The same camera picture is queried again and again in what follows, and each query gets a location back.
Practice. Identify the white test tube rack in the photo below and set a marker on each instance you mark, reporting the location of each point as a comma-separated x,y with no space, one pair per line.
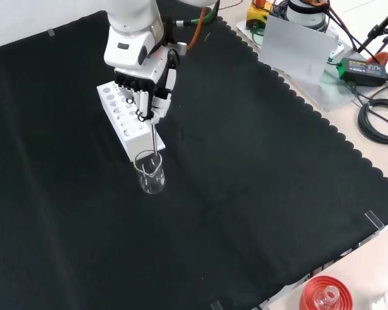
138,137

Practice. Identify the yellow stop button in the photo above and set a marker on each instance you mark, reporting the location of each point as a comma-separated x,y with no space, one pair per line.
256,14

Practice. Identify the black cloth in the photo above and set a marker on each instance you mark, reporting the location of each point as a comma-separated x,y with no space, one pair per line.
245,161

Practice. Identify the clear glass rod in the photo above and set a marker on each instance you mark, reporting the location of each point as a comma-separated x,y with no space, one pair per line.
154,139

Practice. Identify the clear glass beaker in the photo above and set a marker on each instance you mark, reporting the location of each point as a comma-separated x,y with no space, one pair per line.
150,184

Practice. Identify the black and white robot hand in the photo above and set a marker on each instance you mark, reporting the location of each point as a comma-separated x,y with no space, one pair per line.
148,85

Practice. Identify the clear cloth clip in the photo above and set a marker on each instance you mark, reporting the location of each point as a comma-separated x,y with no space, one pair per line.
51,32
374,221
217,305

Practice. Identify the metal base plate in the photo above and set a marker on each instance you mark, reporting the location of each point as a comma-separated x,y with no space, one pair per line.
334,95

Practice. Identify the small clear glass flask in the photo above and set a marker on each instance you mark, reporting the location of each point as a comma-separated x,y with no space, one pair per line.
330,295

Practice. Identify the black tripod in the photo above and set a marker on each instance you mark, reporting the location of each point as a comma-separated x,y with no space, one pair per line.
379,30

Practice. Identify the black power adapter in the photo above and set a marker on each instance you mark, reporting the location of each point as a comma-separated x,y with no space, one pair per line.
363,71

